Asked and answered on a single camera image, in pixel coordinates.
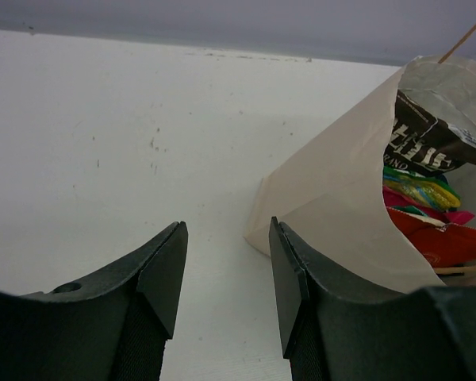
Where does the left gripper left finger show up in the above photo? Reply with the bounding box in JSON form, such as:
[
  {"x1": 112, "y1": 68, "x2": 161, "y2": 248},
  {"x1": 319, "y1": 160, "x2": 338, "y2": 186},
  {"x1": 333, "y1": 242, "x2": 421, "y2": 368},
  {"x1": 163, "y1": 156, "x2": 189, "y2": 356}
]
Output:
[{"x1": 0, "y1": 222, "x2": 188, "y2": 380}]

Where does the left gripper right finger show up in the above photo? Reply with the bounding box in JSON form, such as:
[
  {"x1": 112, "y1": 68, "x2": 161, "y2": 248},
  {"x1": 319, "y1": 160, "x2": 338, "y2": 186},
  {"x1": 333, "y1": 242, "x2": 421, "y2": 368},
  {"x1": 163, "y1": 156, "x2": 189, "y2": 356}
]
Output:
[{"x1": 269, "y1": 219, "x2": 476, "y2": 380}]

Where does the beige paper bag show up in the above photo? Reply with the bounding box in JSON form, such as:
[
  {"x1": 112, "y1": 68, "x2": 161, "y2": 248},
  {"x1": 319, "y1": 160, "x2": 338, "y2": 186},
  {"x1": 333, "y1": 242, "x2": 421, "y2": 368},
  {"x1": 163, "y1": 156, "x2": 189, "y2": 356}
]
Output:
[{"x1": 244, "y1": 56, "x2": 476, "y2": 293}]

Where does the green snack packet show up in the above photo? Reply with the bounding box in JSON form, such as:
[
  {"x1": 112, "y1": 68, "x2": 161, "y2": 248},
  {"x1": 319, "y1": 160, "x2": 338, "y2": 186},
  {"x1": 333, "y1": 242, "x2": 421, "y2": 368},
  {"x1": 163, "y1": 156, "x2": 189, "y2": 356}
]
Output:
[{"x1": 382, "y1": 167, "x2": 461, "y2": 211}]

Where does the red snack packet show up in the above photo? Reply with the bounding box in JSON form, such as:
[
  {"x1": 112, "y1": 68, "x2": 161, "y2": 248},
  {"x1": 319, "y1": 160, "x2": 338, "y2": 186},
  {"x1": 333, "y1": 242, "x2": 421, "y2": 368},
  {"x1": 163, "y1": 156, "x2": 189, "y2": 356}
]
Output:
[{"x1": 386, "y1": 207, "x2": 476, "y2": 267}]

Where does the pink snack packet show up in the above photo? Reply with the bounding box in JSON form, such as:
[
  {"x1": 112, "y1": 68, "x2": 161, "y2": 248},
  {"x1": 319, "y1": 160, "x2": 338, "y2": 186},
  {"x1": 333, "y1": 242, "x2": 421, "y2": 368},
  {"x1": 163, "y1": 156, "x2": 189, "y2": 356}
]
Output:
[{"x1": 382, "y1": 187, "x2": 475, "y2": 225}]

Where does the brown candy packet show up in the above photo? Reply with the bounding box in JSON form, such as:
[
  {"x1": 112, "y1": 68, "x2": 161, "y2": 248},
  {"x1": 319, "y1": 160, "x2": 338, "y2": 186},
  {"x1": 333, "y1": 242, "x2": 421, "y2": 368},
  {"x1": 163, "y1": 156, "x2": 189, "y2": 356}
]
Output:
[{"x1": 383, "y1": 91, "x2": 476, "y2": 177}]

